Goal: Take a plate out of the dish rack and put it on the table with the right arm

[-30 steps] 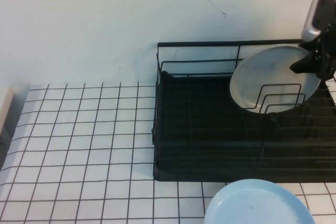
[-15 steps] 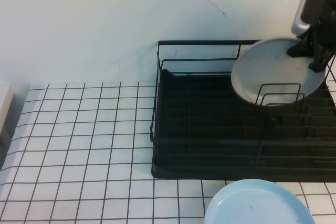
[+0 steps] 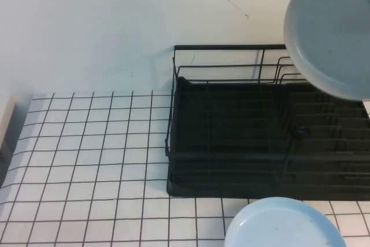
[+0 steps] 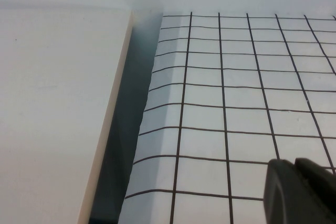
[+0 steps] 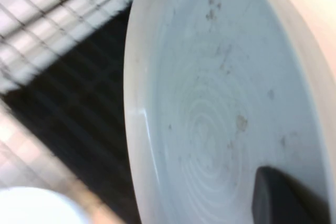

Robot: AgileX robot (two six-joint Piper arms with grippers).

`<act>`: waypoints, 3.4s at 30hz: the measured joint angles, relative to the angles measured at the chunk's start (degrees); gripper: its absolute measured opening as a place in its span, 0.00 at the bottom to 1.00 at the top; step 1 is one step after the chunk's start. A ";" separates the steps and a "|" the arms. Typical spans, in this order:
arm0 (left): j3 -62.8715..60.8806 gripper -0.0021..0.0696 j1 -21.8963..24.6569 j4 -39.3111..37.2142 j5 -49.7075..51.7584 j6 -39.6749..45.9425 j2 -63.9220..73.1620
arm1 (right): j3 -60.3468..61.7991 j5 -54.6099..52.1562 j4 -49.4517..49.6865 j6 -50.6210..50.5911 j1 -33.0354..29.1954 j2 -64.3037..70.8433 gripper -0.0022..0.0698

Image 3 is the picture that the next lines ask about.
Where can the grey round plate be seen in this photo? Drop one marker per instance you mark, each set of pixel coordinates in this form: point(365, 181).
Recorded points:
point(332, 27)

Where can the light blue round plate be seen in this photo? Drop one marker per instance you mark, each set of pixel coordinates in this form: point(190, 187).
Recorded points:
point(283, 226)

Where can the white grid pattern tablecloth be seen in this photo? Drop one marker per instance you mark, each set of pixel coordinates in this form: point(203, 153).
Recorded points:
point(86, 171)

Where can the beige box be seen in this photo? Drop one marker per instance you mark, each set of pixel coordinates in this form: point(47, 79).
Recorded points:
point(5, 119)

